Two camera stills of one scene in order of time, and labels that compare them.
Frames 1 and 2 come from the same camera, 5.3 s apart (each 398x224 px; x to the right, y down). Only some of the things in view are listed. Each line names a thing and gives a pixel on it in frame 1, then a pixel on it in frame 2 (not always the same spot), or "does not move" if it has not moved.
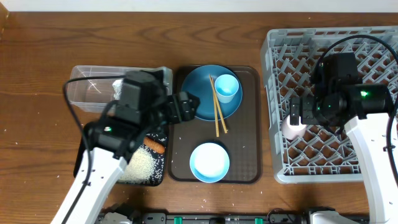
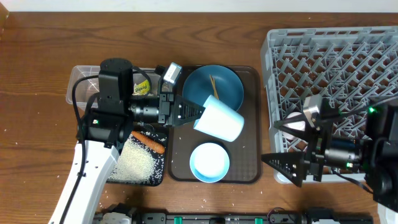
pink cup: x=291 y=132 does not move
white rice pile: x=138 y=167 does not move
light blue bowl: x=209 y=162 does not move
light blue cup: x=226 y=86 to x=221 y=119
